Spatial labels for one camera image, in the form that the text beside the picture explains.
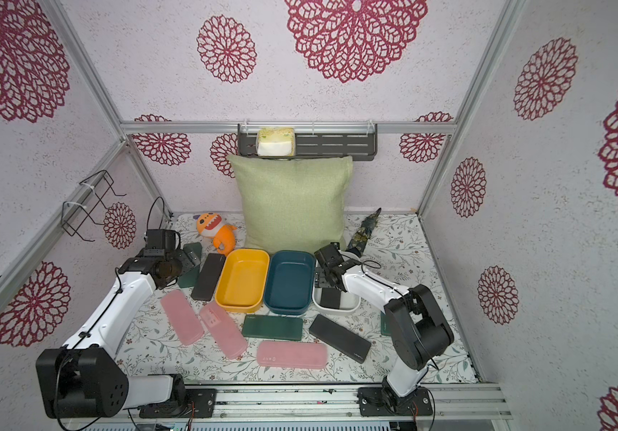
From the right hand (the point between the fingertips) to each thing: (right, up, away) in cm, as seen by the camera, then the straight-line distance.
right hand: (329, 274), depth 93 cm
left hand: (-47, +4, -8) cm, 48 cm away
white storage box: (+7, -10, 0) cm, 12 cm away
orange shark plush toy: (-47, +18, +13) cm, 52 cm away
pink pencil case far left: (-47, -16, -5) cm, 50 cm away
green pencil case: (+17, -15, -8) cm, 24 cm away
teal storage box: (-14, -3, +4) cm, 15 cm away
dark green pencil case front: (-19, -16, -8) cm, 26 cm away
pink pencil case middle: (-35, -18, -6) cm, 39 cm away
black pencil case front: (+3, -19, -8) cm, 21 cm away
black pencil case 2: (0, -8, -1) cm, 8 cm away
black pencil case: (-44, -2, +5) cm, 44 cm away
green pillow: (-12, +24, -4) cm, 27 cm away
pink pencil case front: (-12, -24, -11) cm, 29 cm away
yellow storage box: (-31, -4, +2) cm, 31 cm away
